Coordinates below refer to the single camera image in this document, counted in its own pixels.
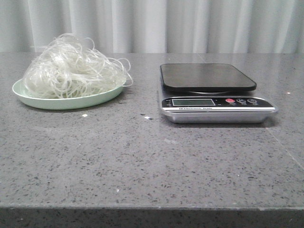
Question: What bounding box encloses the silver black kitchen scale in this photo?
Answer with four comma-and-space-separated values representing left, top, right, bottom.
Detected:
159, 63, 278, 124

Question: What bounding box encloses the white pleated curtain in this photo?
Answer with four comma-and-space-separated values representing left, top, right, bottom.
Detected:
0, 0, 304, 53

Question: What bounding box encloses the translucent white vermicelli bundle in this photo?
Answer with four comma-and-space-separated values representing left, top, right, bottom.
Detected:
22, 33, 133, 99

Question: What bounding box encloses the light green round plate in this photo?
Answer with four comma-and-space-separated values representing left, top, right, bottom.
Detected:
12, 79, 123, 110

